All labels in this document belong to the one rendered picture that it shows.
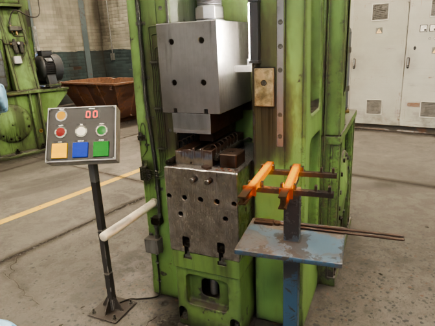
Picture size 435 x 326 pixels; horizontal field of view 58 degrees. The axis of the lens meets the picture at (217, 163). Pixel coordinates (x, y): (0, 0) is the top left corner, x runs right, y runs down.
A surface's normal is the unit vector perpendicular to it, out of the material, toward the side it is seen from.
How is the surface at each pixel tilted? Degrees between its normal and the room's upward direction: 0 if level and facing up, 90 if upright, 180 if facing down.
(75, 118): 60
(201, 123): 90
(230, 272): 90
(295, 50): 90
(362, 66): 90
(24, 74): 79
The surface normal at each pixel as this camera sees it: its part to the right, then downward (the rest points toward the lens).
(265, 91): -0.41, 0.28
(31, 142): 0.74, 0.16
